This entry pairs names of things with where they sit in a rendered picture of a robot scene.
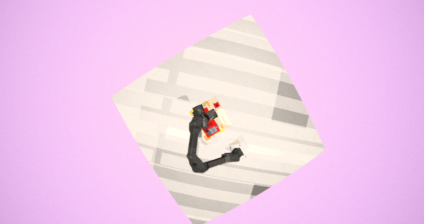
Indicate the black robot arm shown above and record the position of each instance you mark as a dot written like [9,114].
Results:
[198,122]

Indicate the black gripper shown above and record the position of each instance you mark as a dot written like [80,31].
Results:
[211,115]

